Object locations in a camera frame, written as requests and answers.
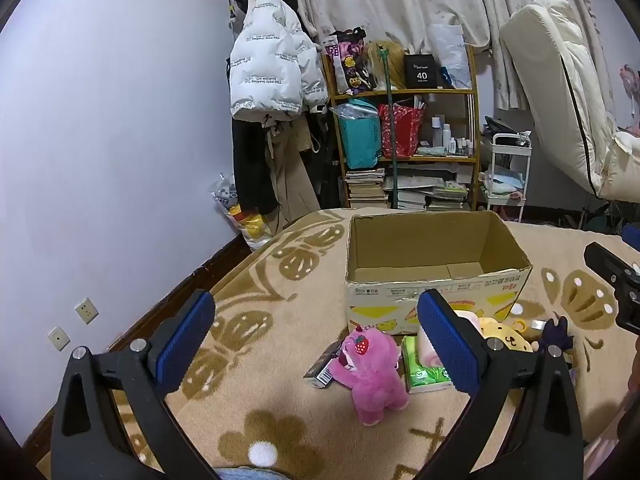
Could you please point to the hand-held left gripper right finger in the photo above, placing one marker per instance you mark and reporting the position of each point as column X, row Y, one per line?
column 450, row 345

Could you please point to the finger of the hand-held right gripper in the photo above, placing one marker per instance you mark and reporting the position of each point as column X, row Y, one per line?
column 607, row 262
column 632, row 236

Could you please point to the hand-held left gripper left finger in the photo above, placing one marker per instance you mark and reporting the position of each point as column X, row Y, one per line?
column 185, row 345

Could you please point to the pink squishy toy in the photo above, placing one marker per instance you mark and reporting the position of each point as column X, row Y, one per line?
column 429, row 350

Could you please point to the yellow plush dog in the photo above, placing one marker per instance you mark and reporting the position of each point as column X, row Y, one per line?
column 505, row 335

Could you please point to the pink plush bear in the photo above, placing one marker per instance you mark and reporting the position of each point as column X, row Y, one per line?
column 372, row 380

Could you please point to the dark purple plush toy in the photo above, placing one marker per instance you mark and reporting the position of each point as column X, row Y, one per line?
column 555, row 332

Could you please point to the cardboard box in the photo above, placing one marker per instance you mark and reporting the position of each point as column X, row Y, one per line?
column 425, row 240

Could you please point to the green tissue pack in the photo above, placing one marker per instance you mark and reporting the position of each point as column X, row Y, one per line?
column 425, row 375

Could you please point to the beige patterned blanket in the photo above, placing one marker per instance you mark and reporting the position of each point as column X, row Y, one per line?
column 280, row 410

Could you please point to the blue white folded cloths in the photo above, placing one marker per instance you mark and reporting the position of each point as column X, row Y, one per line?
column 500, row 182

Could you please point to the clear bag of toys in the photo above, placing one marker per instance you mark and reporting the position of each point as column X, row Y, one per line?
column 250, row 225

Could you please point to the pile of books and magazines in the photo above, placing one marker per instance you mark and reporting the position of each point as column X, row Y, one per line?
column 430, row 195

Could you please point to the white trolley cart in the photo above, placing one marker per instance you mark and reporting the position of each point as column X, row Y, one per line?
column 495, row 160

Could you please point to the white mattress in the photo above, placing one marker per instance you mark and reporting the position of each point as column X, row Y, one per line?
column 560, row 85

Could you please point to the black item on cart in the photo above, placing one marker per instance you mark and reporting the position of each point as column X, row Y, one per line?
column 497, row 126

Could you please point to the stack of books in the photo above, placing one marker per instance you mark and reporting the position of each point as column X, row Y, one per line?
column 365, row 187

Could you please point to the black coat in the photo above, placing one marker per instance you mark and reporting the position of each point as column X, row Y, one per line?
column 250, row 170

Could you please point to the green pole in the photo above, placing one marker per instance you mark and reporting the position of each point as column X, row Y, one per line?
column 391, row 150

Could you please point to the group of cosmetic bottles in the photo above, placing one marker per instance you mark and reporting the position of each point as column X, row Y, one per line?
column 437, row 132

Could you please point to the dark hanging garment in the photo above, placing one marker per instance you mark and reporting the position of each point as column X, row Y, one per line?
column 327, row 170

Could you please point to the teal bag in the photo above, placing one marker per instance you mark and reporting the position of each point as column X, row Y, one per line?
column 357, row 145

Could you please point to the red patterned bag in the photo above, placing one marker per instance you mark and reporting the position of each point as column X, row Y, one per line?
column 400, row 130

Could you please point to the wooden shelf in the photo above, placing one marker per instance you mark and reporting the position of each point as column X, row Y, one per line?
column 425, row 91

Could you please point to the white plastic bag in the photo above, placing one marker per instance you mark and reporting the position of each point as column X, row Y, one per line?
column 450, row 50

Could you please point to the black square box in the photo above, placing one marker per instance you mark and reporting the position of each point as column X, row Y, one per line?
column 420, row 72

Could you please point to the blond wig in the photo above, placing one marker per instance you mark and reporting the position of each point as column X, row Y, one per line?
column 397, row 60

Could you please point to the purple printed bag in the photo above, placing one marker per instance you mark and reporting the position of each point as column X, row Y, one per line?
column 350, row 65

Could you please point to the white puffer jacket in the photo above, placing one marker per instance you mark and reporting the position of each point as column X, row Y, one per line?
column 270, row 60

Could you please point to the floral white curtain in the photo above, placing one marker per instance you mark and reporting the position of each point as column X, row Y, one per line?
column 400, row 0

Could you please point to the white wall socket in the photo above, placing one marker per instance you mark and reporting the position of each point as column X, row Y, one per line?
column 58, row 339
column 86, row 310

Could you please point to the pink wall decoration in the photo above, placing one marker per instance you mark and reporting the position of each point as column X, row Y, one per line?
column 629, row 80

